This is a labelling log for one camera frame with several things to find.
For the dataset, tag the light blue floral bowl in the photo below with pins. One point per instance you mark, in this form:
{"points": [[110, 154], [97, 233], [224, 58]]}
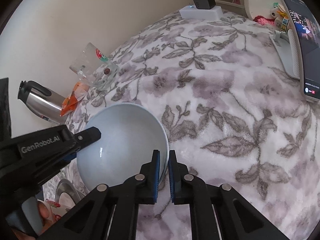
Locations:
{"points": [[129, 135]]}

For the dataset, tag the small plush toy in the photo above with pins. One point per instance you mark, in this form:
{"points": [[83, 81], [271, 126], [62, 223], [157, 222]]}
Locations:
{"points": [[279, 19]]}

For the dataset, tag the smartphone on stand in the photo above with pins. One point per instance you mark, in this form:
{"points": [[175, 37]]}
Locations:
{"points": [[304, 42]]}

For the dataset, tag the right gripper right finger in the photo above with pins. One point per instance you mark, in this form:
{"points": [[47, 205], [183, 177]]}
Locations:
{"points": [[217, 212]]}

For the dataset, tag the white power strip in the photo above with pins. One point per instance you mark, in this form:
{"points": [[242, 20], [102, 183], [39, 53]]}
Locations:
{"points": [[191, 12]]}

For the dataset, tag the clear glass mug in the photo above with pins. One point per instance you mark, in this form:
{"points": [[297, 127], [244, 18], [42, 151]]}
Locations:
{"points": [[94, 69]]}

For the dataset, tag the stainless steel thermos jug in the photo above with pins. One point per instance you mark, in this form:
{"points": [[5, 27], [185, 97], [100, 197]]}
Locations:
{"points": [[42, 101]]}

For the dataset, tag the orange snack packet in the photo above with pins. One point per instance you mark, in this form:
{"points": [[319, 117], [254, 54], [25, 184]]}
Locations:
{"points": [[70, 103]]}

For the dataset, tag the white bowl with red rim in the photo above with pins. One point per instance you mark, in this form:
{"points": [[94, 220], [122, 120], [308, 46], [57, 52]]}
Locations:
{"points": [[56, 210]]}

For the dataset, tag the floral grey tablecloth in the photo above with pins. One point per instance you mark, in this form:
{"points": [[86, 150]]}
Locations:
{"points": [[230, 111]]}

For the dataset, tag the person's left hand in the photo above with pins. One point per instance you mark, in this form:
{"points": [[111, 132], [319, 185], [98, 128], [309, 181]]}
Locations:
{"points": [[46, 223]]}

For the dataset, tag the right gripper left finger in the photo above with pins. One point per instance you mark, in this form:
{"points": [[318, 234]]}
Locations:
{"points": [[110, 212]]}

